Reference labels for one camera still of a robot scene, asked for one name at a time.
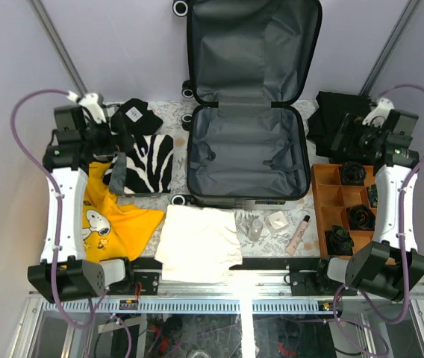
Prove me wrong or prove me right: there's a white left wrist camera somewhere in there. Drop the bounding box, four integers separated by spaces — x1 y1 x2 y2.
66 91 107 125

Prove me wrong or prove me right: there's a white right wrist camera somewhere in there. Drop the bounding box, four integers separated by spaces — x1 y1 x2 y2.
361 98 394 128

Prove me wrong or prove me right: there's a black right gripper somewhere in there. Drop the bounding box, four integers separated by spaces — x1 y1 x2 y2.
322 113 385 157

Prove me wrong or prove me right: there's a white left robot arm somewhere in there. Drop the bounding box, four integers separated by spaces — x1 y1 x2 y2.
28 105 137 303

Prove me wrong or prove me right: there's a black rolled item middle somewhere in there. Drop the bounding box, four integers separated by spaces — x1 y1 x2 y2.
346 204 375 231

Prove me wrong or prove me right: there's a yellow Snoopy t-shirt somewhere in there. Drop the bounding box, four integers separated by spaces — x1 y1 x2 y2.
82 162 165 263

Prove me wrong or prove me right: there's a wooden compartment organizer tray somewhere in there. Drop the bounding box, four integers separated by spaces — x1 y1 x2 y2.
311 164 377 260

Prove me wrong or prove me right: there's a dark green rolled item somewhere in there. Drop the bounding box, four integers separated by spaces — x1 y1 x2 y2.
325 225 354 256

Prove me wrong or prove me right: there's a black garment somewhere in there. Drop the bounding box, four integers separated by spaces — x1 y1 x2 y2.
307 91 370 163

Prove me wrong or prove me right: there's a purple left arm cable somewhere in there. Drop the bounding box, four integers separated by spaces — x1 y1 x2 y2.
10 89 133 358

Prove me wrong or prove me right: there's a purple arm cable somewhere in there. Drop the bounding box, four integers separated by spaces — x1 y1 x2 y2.
10 89 133 358
333 84 424 357

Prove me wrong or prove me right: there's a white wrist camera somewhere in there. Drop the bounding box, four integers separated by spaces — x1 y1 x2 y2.
66 91 107 125
361 98 394 128

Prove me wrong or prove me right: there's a black rolled item top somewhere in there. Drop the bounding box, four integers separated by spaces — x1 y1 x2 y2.
339 162 367 186

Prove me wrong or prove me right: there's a cream white cloth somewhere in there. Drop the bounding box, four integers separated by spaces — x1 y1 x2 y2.
155 204 243 283

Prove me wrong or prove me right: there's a black open suitcase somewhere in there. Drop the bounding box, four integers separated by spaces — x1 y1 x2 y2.
183 1 322 210

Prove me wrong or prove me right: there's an aluminium front rail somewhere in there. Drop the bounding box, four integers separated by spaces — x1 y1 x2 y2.
28 268 424 299

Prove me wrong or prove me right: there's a small clear glass bottle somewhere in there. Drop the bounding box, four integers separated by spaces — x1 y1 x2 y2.
248 219 264 242

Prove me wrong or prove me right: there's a pink cosmetic tube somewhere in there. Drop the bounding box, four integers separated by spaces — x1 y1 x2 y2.
285 215 311 257

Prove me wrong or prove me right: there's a small white box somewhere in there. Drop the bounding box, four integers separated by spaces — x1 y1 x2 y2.
265 211 289 235

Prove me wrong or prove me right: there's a dark patterned rolled item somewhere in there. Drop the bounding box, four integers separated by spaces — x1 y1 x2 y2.
367 184 378 207

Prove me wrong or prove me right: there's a black cap with label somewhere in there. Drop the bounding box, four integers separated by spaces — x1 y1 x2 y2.
110 98 163 136

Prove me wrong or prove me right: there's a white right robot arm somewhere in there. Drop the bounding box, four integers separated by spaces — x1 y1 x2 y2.
313 109 424 301

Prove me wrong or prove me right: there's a zebra pattern fleece blanket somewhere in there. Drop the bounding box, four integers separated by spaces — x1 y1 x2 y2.
102 134 174 196

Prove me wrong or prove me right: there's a floral patterned table cloth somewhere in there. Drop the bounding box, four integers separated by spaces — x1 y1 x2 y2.
99 99 327 259

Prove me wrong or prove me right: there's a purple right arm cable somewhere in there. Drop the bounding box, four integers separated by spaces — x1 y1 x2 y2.
333 84 424 357

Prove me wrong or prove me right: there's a black rolled item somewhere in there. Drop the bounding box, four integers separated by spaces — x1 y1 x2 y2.
346 204 375 231
339 162 367 186

